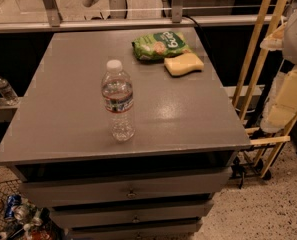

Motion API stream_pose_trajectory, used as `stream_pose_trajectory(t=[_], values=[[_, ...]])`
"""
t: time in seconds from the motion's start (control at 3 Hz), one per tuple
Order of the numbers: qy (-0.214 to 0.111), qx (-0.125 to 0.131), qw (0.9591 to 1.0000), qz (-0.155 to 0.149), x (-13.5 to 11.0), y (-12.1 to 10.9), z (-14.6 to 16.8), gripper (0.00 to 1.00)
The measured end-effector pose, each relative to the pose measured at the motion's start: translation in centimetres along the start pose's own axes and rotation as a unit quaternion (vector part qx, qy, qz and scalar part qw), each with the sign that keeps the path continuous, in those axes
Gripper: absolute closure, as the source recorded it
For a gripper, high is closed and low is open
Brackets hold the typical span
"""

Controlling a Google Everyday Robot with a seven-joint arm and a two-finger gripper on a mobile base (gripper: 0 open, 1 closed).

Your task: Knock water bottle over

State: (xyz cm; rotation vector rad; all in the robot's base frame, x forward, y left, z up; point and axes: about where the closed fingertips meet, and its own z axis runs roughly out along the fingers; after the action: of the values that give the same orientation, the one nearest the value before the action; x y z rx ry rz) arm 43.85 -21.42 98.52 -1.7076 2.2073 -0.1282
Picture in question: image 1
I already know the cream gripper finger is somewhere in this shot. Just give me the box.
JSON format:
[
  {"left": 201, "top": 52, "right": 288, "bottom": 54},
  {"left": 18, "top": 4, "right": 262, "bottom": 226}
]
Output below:
[
  {"left": 260, "top": 23, "right": 286, "bottom": 51},
  {"left": 260, "top": 65, "right": 297, "bottom": 133}
]

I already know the clear plastic water bottle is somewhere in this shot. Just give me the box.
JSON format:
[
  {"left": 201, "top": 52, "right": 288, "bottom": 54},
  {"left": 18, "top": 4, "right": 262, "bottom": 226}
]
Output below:
[{"left": 101, "top": 60, "right": 135, "bottom": 142}]

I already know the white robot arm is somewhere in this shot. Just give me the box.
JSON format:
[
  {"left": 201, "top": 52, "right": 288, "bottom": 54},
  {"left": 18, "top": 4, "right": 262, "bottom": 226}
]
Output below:
[{"left": 260, "top": 9, "right": 297, "bottom": 133}]

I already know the small background water bottle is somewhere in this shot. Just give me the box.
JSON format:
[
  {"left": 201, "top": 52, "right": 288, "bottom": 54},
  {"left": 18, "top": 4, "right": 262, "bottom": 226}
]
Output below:
[{"left": 0, "top": 76, "right": 19, "bottom": 106}]

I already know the wooden folding rack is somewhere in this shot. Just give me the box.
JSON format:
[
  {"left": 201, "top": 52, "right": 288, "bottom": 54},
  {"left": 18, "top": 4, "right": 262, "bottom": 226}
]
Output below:
[{"left": 232, "top": 0, "right": 297, "bottom": 180}]

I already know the yellow sponge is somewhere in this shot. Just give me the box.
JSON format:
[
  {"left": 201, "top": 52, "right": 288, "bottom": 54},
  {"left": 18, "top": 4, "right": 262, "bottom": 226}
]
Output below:
[{"left": 164, "top": 53, "right": 204, "bottom": 77}]

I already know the green snack bag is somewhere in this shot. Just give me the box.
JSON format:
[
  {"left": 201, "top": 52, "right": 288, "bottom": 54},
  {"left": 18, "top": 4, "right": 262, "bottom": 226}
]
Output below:
[{"left": 132, "top": 31, "right": 192, "bottom": 61}]

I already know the grey drawer cabinet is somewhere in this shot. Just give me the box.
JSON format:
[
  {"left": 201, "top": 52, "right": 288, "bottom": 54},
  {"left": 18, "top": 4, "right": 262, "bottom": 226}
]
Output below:
[{"left": 0, "top": 28, "right": 249, "bottom": 240}]

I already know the silver soda can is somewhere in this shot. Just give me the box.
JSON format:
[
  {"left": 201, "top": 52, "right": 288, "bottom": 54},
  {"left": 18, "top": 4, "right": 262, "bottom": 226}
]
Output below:
[{"left": 14, "top": 204, "right": 31, "bottom": 222}]

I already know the blue soda can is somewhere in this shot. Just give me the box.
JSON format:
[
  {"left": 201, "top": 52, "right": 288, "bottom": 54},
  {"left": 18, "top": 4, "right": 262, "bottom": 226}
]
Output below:
[{"left": 4, "top": 194, "right": 22, "bottom": 221}]

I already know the black power cable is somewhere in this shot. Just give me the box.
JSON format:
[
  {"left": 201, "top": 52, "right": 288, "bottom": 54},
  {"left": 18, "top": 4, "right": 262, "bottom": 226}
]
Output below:
[{"left": 182, "top": 14, "right": 219, "bottom": 68}]

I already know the metal railing frame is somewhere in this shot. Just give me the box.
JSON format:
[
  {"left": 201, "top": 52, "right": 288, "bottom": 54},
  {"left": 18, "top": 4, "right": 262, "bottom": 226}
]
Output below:
[{"left": 0, "top": 0, "right": 276, "bottom": 33}]

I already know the black wire basket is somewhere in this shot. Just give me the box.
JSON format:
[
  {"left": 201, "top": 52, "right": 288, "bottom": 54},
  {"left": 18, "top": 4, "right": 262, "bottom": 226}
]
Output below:
[{"left": 0, "top": 180, "right": 63, "bottom": 240}]

